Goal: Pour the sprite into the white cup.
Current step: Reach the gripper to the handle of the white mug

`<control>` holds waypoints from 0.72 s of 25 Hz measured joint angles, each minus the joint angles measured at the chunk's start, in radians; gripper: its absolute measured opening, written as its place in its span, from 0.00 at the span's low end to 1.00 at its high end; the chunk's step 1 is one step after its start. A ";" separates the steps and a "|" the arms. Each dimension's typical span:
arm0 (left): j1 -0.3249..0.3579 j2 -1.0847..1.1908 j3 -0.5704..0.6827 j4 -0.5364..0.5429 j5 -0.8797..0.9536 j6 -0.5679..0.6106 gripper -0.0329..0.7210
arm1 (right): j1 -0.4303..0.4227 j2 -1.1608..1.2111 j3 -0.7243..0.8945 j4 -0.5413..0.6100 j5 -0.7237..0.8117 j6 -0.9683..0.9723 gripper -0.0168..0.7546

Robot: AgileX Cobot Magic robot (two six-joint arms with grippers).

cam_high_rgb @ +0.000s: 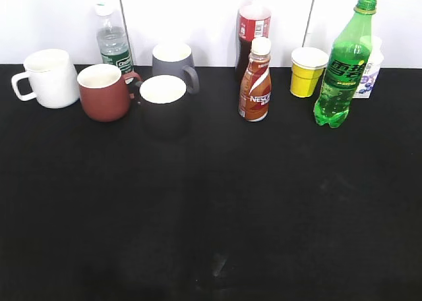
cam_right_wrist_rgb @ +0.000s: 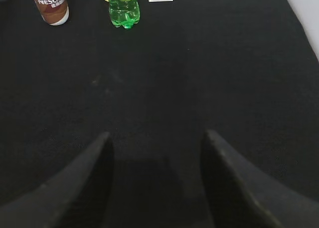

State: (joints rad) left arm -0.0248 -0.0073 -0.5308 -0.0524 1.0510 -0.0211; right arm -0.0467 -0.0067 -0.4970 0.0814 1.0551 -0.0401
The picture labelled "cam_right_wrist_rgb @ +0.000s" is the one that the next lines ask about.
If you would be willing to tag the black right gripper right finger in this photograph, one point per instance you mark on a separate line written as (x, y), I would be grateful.
(240, 195)

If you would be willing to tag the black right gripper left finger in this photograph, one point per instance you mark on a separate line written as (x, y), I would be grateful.
(76, 197)

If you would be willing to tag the green Sprite soda bottle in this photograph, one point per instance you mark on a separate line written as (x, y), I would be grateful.
(124, 13)

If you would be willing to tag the brown Nescafe coffee bottle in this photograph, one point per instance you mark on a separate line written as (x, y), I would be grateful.
(53, 12)

